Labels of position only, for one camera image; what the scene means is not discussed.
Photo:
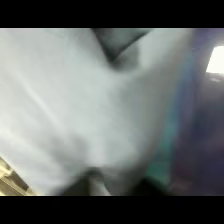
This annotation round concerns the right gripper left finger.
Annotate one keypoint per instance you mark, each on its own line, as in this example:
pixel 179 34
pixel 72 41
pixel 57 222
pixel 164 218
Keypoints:
pixel 75 188

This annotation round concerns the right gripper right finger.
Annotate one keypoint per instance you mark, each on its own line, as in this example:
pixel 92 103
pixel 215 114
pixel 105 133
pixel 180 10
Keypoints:
pixel 146 188

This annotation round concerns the blue T-shirt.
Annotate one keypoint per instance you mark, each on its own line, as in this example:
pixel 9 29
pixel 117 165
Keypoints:
pixel 83 110

